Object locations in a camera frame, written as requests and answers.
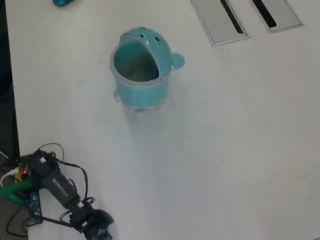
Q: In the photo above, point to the teal whale-shaped trash bin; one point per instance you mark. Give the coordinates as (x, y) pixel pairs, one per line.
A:
(140, 93)

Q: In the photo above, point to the green cube block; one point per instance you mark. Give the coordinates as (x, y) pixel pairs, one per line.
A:
(139, 77)

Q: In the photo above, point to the blue circuit board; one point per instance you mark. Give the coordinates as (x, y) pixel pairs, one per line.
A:
(35, 203)

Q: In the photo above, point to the small teal object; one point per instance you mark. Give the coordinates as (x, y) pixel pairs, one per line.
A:
(61, 2)

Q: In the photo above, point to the green table clamp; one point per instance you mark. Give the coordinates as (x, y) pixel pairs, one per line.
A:
(12, 191)

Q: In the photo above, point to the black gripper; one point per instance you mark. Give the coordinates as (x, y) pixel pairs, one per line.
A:
(83, 216)

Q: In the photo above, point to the metal desk grommet plate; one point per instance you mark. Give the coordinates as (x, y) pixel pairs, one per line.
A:
(287, 13)
(215, 20)

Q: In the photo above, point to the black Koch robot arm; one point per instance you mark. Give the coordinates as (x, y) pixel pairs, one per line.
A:
(53, 180)

